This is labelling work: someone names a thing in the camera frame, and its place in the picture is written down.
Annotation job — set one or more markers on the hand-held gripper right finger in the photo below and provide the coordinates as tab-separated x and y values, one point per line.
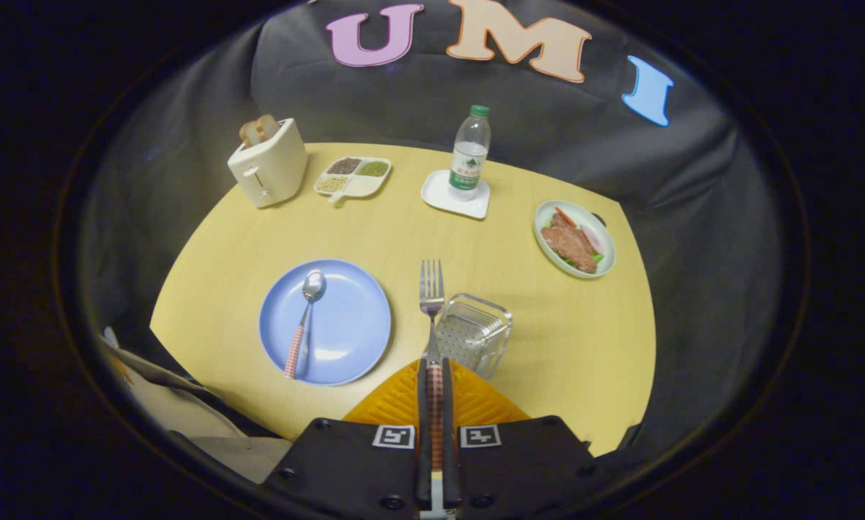
448	433

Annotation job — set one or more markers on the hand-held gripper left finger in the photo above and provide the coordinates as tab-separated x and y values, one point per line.
423	433

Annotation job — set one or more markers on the metal cutlery holder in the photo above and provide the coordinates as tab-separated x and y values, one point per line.
475	332

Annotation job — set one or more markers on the blue round plate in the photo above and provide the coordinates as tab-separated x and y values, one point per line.
349	325

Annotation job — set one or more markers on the green plate with meat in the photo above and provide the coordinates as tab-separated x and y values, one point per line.
573	242

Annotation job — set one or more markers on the white square coaster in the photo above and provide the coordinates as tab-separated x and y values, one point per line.
439	196

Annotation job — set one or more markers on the person's beige clothing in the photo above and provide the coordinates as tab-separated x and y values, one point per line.
179	412

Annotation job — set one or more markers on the white divided bean dish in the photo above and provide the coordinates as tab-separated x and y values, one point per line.
353	180

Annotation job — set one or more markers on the clear water bottle green cap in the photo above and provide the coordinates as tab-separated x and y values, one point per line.
470	159

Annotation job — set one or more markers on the white toaster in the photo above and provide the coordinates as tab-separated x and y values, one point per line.
273	170

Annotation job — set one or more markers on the toasted bread slice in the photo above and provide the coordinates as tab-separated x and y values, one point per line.
248	132
267	126

